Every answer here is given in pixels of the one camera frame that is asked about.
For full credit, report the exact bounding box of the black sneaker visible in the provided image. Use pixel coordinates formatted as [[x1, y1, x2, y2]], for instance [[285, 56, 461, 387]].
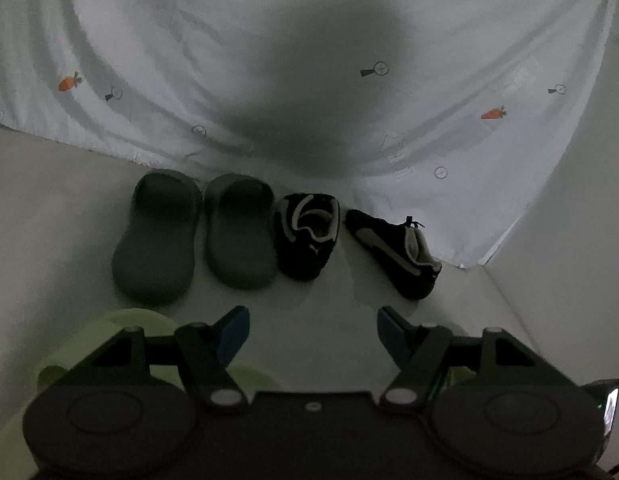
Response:
[[345, 208, 443, 301], [274, 193, 341, 282]]

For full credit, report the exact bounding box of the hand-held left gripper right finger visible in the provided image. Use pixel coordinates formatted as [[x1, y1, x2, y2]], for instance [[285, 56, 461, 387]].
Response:
[[378, 305, 553, 412]]

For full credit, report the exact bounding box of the grey slipper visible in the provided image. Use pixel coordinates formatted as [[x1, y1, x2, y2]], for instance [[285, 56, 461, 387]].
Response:
[[204, 173, 279, 291], [112, 170, 204, 307]]

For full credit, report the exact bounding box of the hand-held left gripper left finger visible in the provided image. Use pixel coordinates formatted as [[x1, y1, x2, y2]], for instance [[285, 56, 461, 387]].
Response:
[[79, 305, 251, 412]]

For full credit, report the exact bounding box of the white carrot-print sheet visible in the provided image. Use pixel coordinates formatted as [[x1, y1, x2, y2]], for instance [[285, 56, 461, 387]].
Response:
[[0, 0, 614, 269]]

